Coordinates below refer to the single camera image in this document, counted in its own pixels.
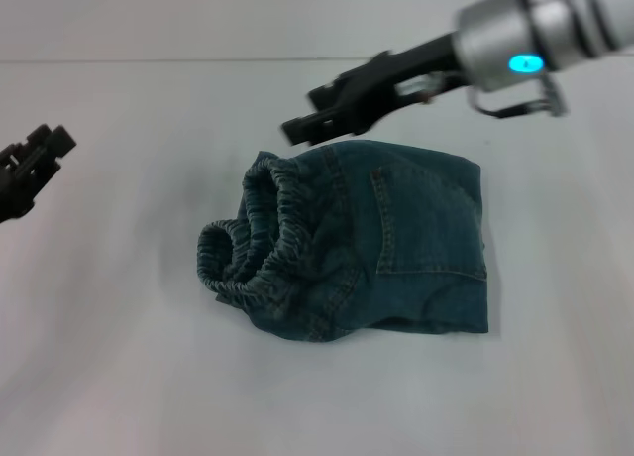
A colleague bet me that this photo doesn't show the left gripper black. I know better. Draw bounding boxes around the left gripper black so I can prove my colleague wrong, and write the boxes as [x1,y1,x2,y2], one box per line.
[0,123,78,225]

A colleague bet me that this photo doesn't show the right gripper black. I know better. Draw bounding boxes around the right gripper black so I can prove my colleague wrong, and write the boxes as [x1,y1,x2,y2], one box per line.
[280,33,470,148]

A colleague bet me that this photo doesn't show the blue denim shorts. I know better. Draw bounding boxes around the blue denim shorts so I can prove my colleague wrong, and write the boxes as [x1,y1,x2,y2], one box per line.
[195,139,502,342]

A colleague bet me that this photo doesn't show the grey cable with metal plug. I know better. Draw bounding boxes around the grey cable with metal plug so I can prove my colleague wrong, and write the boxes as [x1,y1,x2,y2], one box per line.
[467,72,569,120]

